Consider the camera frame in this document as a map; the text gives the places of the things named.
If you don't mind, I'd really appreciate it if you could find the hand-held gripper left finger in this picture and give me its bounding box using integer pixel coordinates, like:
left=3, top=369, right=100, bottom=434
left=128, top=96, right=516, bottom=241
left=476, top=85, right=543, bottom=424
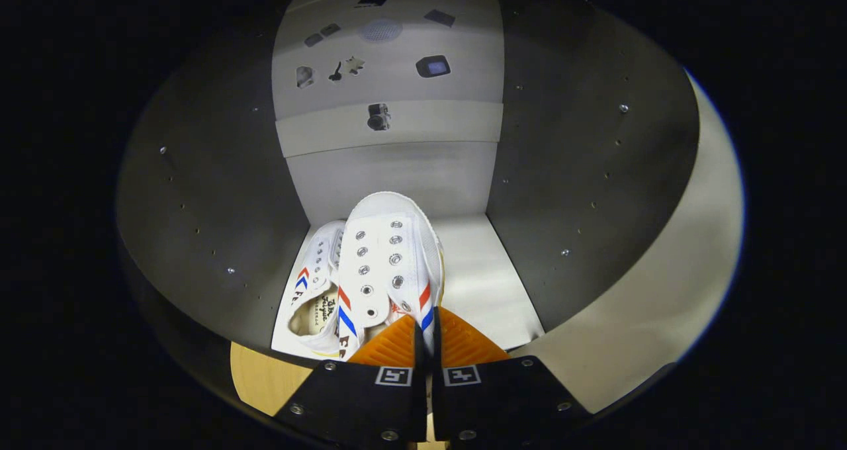
left=273, top=314, right=427, bottom=447

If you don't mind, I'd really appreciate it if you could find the grey shoe cabinet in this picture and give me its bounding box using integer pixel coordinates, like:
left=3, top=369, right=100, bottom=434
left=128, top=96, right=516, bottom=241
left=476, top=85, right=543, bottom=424
left=116, top=0, right=701, bottom=398

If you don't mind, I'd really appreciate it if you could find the white striped canvas shoe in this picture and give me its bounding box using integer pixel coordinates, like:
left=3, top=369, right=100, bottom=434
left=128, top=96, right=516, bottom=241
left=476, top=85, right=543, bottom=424
left=336, top=191, right=445, bottom=361
left=271, top=220, right=348, bottom=359

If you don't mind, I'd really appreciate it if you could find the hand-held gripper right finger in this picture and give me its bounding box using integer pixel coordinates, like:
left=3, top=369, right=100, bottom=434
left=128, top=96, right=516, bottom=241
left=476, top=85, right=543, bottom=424
left=431, top=306, right=593, bottom=445

